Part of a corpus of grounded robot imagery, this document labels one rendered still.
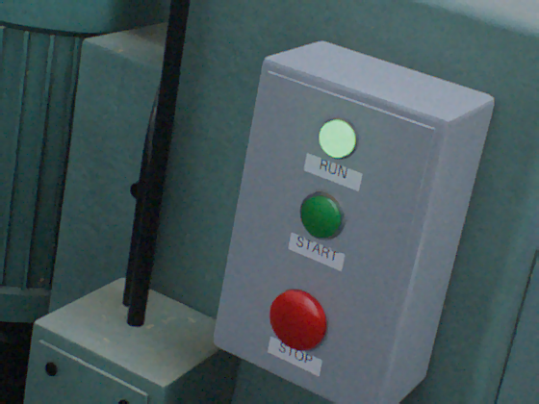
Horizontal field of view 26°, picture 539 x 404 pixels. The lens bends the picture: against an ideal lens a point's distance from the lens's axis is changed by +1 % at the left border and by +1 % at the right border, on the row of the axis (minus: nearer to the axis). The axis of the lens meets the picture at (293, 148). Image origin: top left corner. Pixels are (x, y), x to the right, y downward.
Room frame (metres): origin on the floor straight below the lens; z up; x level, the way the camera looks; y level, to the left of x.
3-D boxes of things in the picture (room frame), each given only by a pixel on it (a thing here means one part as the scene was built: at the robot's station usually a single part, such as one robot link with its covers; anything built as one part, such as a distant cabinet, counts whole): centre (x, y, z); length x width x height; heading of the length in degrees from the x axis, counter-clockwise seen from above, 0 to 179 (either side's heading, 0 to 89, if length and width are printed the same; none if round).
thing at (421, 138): (0.53, -0.03, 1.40); 0.10 x 0.06 x 0.16; 64
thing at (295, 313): (0.50, -0.02, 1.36); 0.03 x 0.01 x 0.03; 64
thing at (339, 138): (0.50, -0.02, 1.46); 0.02 x 0.01 x 0.02; 64
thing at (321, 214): (0.50, -0.02, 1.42); 0.02 x 0.01 x 0.02; 64
